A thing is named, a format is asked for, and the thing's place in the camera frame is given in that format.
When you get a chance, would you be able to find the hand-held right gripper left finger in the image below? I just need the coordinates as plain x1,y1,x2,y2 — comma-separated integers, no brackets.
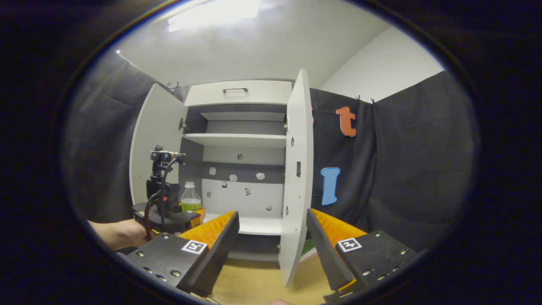
126,211,240,298

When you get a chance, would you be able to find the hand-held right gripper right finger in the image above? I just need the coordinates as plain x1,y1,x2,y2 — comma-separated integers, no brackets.
306,208,420,303

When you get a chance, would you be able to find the clear bottle with green label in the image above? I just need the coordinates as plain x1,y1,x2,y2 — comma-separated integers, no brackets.
181,181,202,213

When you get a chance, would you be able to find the white cabinet door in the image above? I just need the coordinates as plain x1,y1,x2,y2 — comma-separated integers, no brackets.
278,69,315,288
129,83,189,209

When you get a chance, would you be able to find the white cabinet shelf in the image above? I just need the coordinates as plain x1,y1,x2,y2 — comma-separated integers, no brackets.
183,133,288,149

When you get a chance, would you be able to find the white cabinet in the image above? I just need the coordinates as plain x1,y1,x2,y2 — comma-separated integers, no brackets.
180,78,297,262

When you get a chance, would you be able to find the green striped watermelon slice toy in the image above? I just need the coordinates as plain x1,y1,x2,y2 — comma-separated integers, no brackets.
301,238,317,262

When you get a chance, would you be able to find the black backdrop cloth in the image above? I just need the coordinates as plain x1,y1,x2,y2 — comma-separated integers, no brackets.
63,50,478,255

